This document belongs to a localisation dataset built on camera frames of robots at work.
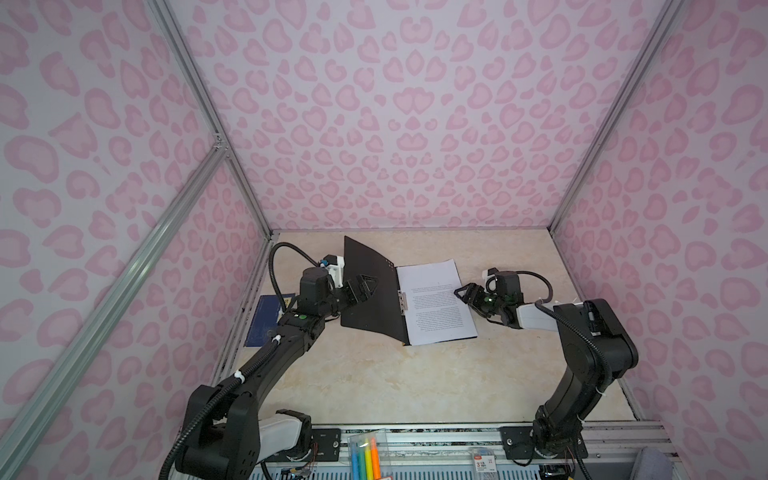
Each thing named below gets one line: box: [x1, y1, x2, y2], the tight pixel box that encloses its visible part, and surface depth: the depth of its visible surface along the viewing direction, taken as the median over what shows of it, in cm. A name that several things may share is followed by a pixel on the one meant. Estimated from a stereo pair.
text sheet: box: [396, 259, 478, 346], surface depth 100 cm
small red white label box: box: [470, 447, 499, 480], surface depth 71 cm
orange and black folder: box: [340, 236, 478, 347], surface depth 100 cm
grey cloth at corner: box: [629, 446, 674, 480], surface depth 69 cm
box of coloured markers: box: [348, 428, 388, 480], surface depth 72 cm
